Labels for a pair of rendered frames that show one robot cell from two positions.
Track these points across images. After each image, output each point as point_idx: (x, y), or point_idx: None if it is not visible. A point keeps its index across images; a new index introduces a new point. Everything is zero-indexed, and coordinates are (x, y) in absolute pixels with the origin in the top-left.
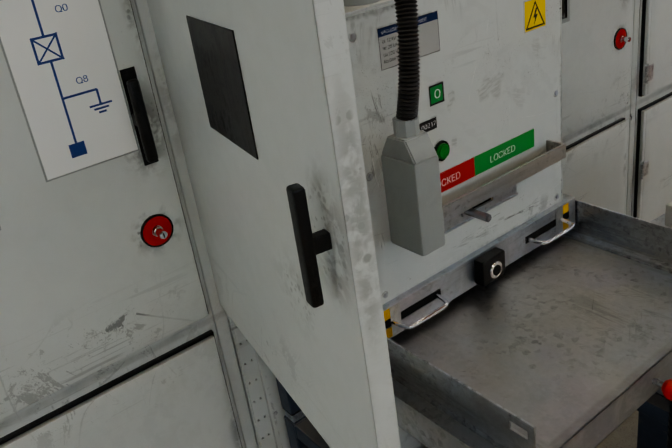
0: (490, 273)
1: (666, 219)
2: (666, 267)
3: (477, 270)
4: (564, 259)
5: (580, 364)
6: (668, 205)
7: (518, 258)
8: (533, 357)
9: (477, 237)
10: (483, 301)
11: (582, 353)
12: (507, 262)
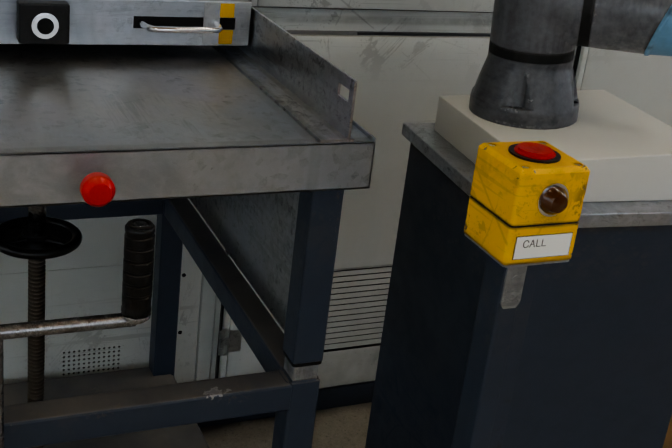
0: (32, 25)
1: (436, 120)
2: (286, 104)
3: (17, 16)
4: (183, 69)
5: (8, 126)
6: (441, 97)
7: (115, 44)
8: None
9: None
10: (14, 65)
11: (31, 121)
12: (90, 39)
